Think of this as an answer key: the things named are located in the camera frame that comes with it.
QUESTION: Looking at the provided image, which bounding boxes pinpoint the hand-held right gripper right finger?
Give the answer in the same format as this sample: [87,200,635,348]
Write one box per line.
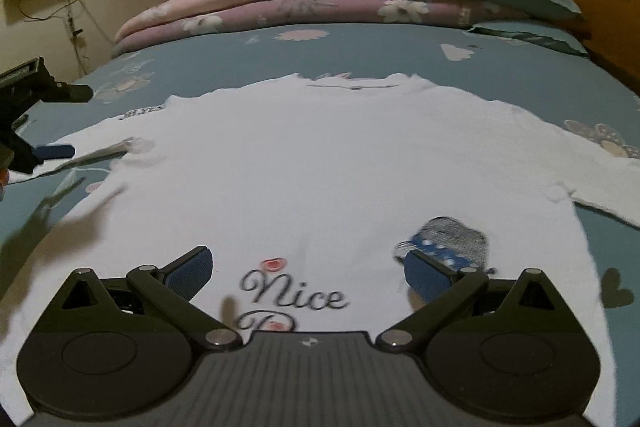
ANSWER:
[375,249,577,353]

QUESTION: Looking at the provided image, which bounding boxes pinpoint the purple floral quilt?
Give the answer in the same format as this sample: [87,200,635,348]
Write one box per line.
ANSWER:
[111,0,531,58]

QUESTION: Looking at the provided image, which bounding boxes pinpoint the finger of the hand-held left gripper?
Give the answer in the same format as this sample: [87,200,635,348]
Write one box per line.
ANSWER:
[39,82,95,104]
[30,145,76,162]

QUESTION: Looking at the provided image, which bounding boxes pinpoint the white printed t-shirt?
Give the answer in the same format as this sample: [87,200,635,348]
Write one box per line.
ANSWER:
[0,73,640,427]

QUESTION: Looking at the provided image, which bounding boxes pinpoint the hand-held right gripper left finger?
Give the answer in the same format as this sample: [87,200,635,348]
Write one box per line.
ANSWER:
[44,246,242,352]

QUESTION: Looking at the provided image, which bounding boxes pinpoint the black wall cables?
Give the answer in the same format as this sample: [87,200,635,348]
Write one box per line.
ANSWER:
[17,0,118,75]

